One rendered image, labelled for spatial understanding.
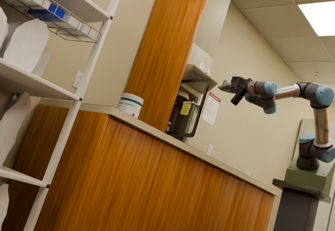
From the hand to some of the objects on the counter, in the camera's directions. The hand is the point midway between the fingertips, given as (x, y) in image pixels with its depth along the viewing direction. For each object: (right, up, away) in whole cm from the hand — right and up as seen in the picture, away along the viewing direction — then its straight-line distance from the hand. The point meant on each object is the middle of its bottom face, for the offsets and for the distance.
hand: (220, 89), depth 233 cm
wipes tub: (-56, -19, -12) cm, 61 cm away
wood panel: (-54, -30, +31) cm, 69 cm away
